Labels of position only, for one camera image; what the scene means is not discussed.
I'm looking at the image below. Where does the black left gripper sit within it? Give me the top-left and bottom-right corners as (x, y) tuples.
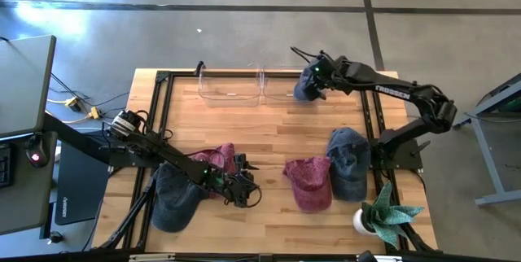
(221, 152), (260, 208)

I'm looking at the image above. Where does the black keyboard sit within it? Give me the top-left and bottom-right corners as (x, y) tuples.
(0, 143), (14, 190)

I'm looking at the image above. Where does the clear plastic bin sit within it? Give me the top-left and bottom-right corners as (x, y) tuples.
(260, 64), (326, 107)
(197, 64), (262, 108)

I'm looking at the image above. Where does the black aluminium frame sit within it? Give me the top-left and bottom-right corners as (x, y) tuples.
(95, 68), (440, 255)

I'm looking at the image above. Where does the black computer mouse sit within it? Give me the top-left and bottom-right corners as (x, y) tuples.
(24, 133), (50, 169)

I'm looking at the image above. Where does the maroon cap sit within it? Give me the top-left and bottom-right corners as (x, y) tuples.
(190, 142), (238, 176)
(282, 155), (334, 214)

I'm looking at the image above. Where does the black support strut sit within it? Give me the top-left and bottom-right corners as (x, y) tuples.
(42, 112), (123, 165)

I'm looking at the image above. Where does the dark navy cap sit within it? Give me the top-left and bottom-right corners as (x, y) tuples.
(151, 162), (211, 234)

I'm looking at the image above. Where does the blue denim cap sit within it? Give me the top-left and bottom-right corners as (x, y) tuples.
(325, 126), (372, 203)
(292, 68), (326, 103)

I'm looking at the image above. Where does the grey metal table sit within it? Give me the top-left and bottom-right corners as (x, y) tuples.
(449, 72), (521, 208)

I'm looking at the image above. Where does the potted snake plant white pot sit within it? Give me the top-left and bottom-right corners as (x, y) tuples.
(352, 180), (425, 251)

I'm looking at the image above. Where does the black closed laptop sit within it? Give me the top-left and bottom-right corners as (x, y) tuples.
(54, 130), (112, 226)

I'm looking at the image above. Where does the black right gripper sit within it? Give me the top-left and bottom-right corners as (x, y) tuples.
(304, 55), (347, 101)

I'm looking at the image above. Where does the grey computer desk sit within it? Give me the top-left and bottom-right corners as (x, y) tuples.
(0, 131), (59, 237)

